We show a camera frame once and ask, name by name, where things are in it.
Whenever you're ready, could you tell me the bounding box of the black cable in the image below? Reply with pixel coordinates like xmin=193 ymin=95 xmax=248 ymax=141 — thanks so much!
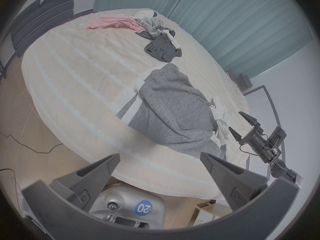
xmin=0 ymin=131 xmax=63 ymax=154
xmin=0 ymin=168 xmax=22 ymax=204

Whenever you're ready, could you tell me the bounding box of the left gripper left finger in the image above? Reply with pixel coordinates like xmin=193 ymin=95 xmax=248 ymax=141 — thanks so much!
xmin=51 ymin=153 xmax=121 ymax=213

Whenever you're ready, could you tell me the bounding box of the pink garment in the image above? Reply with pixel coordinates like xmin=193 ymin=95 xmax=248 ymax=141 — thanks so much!
xmin=86 ymin=14 xmax=147 ymax=32

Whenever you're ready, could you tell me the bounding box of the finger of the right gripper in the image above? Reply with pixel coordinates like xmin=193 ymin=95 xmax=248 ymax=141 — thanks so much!
xmin=229 ymin=127 xmax=242 ymax=144
xmin=239 ymin=112 xmax=257 ymax=127

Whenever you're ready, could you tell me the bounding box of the dark blue garment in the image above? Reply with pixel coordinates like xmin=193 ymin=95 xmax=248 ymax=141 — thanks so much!
xmin=151 ymin=11 xmax=177 ymax=38

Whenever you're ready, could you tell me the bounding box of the white low cabinet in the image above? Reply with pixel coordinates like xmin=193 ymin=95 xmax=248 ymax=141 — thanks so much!
xmin=192 ymin=201 xmax=233 ymax=227

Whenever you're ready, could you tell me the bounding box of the dark grey folded mat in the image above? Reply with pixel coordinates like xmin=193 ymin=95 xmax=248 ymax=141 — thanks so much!
xmin=10 ymin=0 xmax=75 ymax=58

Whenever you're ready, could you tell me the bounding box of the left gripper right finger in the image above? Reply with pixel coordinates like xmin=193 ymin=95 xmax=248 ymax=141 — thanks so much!
xmin=201 ymin=152 xmax=268 ymax=212

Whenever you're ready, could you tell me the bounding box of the grey bedside table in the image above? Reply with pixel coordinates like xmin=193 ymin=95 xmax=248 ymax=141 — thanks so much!
xmin=228 ymin=70 xmax=252 ymax=91

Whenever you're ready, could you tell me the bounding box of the grey white-sleeved top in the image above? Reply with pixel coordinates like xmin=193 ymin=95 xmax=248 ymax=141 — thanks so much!
xmin=111 ymin=63 xmax=229 ymax=159

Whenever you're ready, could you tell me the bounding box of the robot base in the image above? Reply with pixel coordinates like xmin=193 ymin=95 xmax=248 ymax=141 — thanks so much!
xmin=89 ymin=183 xmax=167 ymax=231

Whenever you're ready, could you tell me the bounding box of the bed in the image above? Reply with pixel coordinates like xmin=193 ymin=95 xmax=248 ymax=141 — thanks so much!
xmin=21 ymin=8 xmax=279 ymax=199

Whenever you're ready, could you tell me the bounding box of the pale grey white garment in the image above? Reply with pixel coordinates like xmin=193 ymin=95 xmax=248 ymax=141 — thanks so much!
xmin=134 ymin=10 xmax=182 ymax=50

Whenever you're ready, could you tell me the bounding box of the dark grey garment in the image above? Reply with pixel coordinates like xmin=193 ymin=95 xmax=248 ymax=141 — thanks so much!
xmin=135 ymin=30 xmax=183 ymax=62

